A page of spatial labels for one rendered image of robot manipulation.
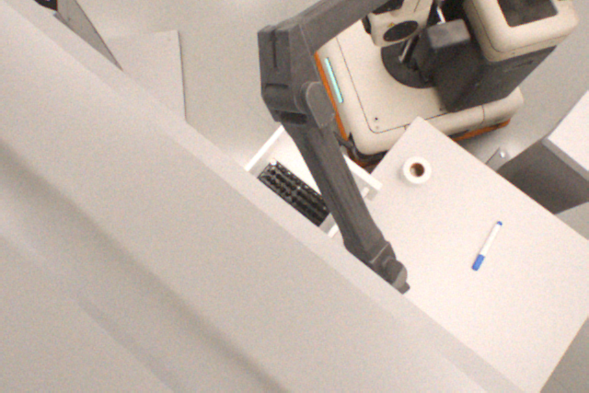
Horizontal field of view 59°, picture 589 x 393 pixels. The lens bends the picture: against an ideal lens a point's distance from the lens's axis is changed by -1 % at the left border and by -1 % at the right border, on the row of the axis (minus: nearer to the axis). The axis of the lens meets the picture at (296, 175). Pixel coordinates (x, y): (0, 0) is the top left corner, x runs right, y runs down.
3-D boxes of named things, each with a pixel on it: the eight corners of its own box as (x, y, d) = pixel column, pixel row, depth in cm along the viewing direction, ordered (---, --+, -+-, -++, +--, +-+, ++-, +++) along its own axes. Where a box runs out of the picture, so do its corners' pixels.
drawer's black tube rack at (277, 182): (274, 165, 126) (273, 157, 120) (332, 211, 124) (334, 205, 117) (213, 236, 122) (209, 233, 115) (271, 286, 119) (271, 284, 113)
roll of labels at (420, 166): (398, 161, 135) (401, 156, 131) (425, 160, 135) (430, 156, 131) (401, 188, 133) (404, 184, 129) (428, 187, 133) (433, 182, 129)
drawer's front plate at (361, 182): (282, 123, 131) (281, 107, 120) (375, 196, 126) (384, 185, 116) (277, 129, 130) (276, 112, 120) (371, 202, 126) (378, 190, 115)
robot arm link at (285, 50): (275, 35, 70) (232, 36, 77) (308, 122, 76) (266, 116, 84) (455, -79, 91) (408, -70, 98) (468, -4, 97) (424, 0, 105)
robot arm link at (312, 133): (323, 73, 76) (277, 70, 84) (298, 95, 74) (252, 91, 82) (408, 267, 99) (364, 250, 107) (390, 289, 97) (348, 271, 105)
